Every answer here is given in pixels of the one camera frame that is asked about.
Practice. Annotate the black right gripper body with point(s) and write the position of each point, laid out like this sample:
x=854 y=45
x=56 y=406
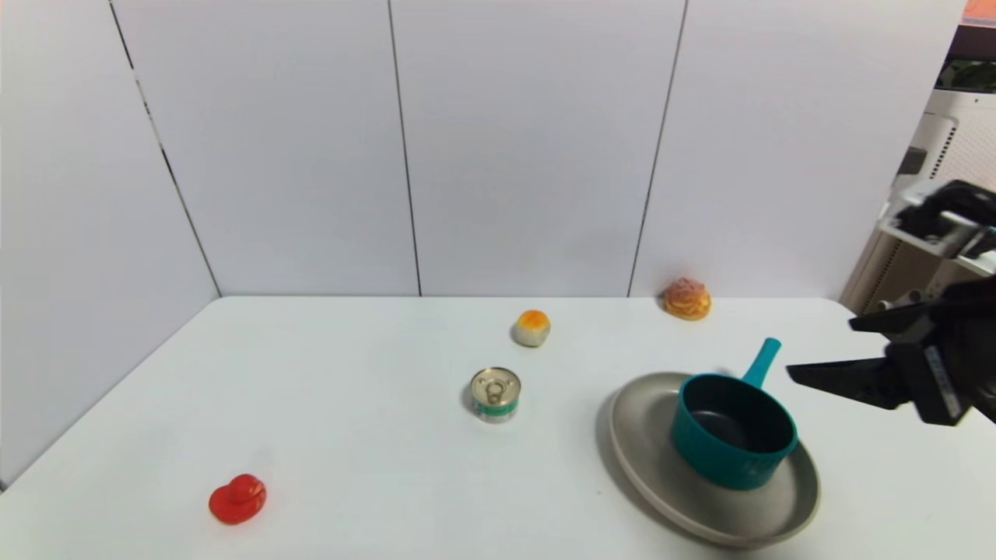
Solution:
x=939 y=380

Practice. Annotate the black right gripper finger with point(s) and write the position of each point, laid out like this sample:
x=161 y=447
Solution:
x=895 y=317
x=844 y=379

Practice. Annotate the brown round plate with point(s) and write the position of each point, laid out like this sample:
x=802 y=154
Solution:
x=646 y=459

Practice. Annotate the white side table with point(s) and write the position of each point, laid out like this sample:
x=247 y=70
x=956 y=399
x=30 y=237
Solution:
x=906 y=237

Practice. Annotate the brown cream puff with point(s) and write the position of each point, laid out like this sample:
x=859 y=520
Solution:
x=685 y=300

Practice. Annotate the white pegboard panel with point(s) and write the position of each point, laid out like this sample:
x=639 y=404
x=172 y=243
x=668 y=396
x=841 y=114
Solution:
x=969 y=140

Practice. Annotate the orange-topped white bun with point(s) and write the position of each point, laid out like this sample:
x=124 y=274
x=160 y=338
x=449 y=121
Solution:
x=532 y=328

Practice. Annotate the small metal tin can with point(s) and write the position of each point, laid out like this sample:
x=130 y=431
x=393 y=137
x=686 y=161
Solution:
x=495 y=397

